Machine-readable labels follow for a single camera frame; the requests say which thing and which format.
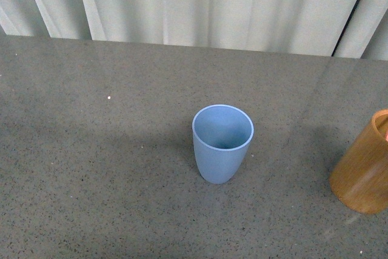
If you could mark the blue plastic cup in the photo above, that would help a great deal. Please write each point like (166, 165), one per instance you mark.
(221, 138)

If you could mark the white curtain right panel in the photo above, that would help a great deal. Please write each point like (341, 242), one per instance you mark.
(360, 28)

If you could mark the white curtain panel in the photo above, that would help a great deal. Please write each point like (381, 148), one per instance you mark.
(360, 28)
(311, 27)

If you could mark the white curtain left panel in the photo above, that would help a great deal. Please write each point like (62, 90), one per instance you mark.
(311, 27)

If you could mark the bamboo chopstick holder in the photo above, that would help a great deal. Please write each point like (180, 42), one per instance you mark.
(359, 180)

